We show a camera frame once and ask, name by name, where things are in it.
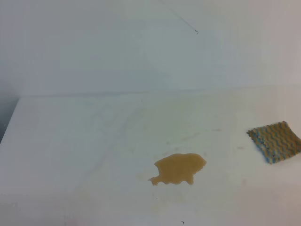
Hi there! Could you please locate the blue and tan zigzag rag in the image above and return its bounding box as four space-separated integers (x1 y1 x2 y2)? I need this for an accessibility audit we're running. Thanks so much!
247 121 301 164

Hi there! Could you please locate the brown coffee spill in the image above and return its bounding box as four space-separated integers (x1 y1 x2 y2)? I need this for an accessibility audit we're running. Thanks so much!
149 153 206 186

